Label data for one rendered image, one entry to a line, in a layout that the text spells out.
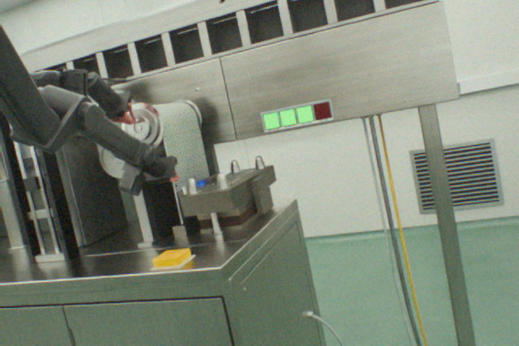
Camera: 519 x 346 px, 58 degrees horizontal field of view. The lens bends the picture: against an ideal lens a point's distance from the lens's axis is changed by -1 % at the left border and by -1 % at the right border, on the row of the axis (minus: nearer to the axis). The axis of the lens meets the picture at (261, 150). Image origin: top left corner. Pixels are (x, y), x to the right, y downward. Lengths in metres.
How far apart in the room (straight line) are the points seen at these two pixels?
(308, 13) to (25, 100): 1.11
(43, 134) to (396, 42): 1.08
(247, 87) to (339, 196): 2.52
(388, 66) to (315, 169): 2.58
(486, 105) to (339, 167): 1.22
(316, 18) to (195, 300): 1.00
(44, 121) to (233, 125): 0.96
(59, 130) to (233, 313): 0.59
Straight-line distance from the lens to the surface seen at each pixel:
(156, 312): 1.26
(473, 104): 3.88
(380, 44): 1.54
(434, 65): 1.53
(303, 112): 1.58
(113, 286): 1.27
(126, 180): 1.27
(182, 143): 1.51
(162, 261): 1.19
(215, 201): 1.33
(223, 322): 1.18
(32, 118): 0.80
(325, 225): 4.14
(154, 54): 1.90
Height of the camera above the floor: 1.23
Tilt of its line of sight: 5 degrees down
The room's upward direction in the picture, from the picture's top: 12 degrees counter-clockwise
